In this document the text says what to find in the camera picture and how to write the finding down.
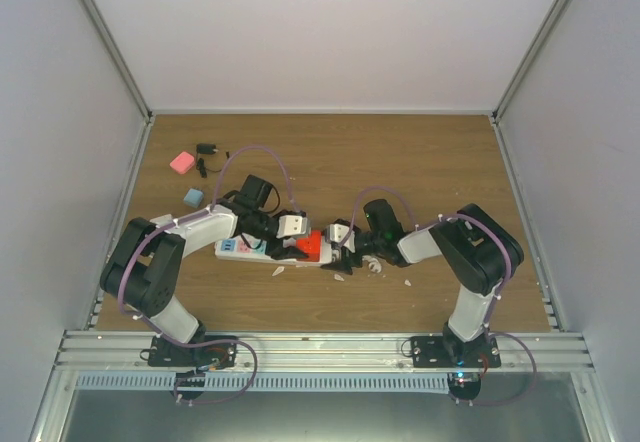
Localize left aluminium frame post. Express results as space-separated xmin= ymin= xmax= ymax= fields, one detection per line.
xmin=79 ymin=0 xmax=154 ymax=125

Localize right aluminium frame post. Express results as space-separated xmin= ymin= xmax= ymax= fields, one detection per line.
xmin=490 ymin=0 xmax=572 ymax=125

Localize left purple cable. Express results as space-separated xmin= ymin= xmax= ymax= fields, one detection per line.
xmin=116 ymin=144 xmax=306 ymax=409

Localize red cube socket adapter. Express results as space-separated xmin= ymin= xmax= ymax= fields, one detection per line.
xmin=295 ymin=230 xmax=323 ymax=263

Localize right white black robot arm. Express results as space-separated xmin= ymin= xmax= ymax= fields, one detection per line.
xmin=322 ymin=199 xmax=524 ymax=367

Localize pink plug adapter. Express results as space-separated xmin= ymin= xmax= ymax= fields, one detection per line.
xmin=169 ymin=151 xmax=196 ymax=175

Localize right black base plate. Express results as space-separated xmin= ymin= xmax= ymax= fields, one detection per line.
xmin=406 ymin=331 xmax=501 ymax=369

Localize aluminium frame post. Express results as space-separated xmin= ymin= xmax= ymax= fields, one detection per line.
xmin=79 ymin=0 xmax=154 ymax=125
xmin=490 ymin=0 xmax=572 ymax=125

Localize aluminium front rail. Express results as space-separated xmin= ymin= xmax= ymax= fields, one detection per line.
xmin=54 ymin=331 xmax=595 ymax=373

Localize black power adapter with cable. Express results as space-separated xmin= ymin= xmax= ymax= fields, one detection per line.
xmin=195 ymin=143 xmax=220 ymax=178

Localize white cube adapter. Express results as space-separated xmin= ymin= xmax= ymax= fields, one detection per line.
xmin=150 ymin=214 xmax=175 ymax=228

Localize white power strip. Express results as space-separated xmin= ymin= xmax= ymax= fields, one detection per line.
xmin=214 ymin=237 xmax=334 ymax=268

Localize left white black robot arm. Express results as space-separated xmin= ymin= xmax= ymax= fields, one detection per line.
xmin=100 ymin=175 xmax=310 ymax=366

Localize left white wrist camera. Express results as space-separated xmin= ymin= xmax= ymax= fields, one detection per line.
xmin=276 ymin=214 xmax=311 ymax=239

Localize white paper scraps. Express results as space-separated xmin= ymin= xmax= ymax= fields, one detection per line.
xmin=271 ymin=262 xmax=412 ymax=287

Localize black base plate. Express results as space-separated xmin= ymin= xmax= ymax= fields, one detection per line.
xmin=139 ymin=335 xmax=238 ymax=371
xmin=406 ymin=331 xmax=501 ymax=369

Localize grey slotted cable duct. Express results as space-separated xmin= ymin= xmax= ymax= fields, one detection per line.
xmin=76 ymin=371 xmax=449 ymax=394

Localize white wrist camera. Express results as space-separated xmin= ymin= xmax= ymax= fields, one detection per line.
xmin=276 ymin=214 xmax=311 ymax=239
xmin=325 ymin=223 xmax=350 ymax=245

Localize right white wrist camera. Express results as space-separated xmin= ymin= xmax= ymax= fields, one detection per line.
xmin=325 ymin=223 xmax=350 ymax=245

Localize light blue plug adapter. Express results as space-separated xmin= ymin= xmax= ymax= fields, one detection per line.
xmin=183 ymin=188 xmax=204 ymax=209

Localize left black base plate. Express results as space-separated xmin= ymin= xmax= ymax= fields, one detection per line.
xmin=139 ymin=335 xmax=238 ymax=371

